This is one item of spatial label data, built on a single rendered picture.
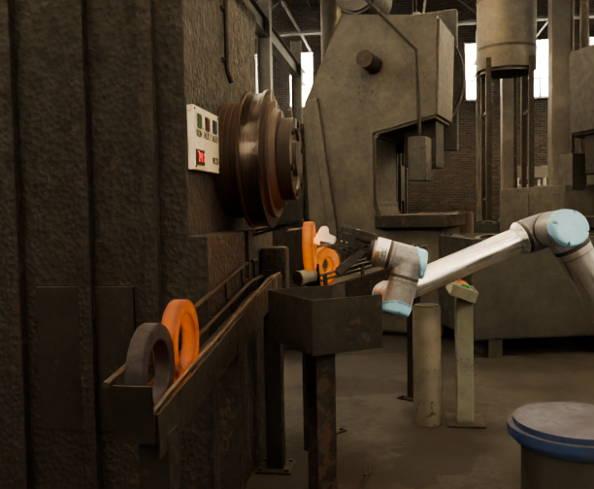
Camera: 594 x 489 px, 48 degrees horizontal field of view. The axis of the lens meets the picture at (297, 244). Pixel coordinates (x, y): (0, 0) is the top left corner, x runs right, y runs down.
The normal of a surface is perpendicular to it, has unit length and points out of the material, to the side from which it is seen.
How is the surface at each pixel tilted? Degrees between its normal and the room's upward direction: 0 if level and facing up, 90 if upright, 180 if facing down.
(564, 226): 79
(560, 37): 90
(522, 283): 90
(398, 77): 90
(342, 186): 90
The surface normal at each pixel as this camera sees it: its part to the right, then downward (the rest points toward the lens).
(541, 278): 0.11, 0.05
